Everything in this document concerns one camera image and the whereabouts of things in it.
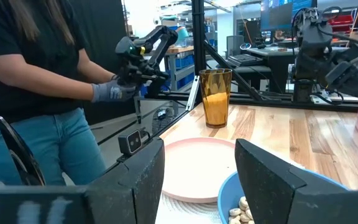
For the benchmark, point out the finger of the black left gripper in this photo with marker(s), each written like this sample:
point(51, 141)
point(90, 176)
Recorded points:
point(348, 81)
point(354, 53)

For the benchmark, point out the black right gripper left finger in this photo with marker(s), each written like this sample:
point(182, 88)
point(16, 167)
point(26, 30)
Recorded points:
point(135, 193)

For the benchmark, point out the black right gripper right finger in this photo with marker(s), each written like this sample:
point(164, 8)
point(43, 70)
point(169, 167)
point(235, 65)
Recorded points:
point(275, 193)

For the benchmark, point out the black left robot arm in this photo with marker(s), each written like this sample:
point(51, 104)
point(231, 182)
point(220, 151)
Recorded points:
point(312, 34)

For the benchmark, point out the person's forearm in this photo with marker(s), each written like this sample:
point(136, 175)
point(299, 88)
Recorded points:
point(57, 81)
point(98, 70)

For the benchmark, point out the red storage bins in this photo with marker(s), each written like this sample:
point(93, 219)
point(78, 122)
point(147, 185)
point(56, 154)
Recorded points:
point(340, 23)

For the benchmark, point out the grey office desk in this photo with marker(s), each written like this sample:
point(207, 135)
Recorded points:
point(275, 54)

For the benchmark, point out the cereal loops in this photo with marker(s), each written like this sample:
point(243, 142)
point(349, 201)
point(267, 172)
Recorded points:
point(239, 213)

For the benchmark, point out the blue bowl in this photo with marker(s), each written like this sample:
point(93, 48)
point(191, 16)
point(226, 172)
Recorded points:
point(228, 196)

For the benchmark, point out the white round woven placemat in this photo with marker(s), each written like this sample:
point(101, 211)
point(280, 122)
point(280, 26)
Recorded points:
point(185, 213)

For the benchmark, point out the large dark monitor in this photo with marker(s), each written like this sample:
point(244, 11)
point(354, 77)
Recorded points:
point(278, 14)

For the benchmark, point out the black keyboard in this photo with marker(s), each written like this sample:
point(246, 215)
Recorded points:
point(244, 59)

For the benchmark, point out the pink plate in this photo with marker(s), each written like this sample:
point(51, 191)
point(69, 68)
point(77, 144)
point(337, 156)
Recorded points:
point(197, 168)

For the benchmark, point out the dark treaded shoe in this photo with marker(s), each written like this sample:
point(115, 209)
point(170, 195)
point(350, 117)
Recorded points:
point(162, 121)

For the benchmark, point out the grey office chair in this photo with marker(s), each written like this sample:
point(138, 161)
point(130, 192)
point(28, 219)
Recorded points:
point(235, 45)

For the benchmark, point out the amber drinking glass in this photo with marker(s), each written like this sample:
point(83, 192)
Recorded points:
point(215, 105)

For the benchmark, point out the person's gloved hand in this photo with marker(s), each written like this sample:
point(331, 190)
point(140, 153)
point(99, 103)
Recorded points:
point(112, 91)

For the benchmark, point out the silver metal bar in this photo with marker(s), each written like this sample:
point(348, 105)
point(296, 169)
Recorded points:
point(193, 91)

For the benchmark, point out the black curved chair part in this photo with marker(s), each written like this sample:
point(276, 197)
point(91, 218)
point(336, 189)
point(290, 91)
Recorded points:
point(17, 149)

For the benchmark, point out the blue storage bins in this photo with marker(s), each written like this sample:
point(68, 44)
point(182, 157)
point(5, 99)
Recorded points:
point(183, 67)

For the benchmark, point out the wooden workbench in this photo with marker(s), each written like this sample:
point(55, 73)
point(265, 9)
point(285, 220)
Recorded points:
point(179, 49)

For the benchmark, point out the black curtain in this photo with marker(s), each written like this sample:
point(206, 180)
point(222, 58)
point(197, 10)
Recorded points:
point(104, 28)

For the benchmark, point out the person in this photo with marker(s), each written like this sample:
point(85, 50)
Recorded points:
point(26, 34)

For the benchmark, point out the small grey depth camera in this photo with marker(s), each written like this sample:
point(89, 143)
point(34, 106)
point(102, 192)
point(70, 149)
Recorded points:
point(130, 142)

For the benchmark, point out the black aluminium table frame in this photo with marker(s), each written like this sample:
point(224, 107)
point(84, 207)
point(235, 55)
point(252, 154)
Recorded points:
point(197, 37)

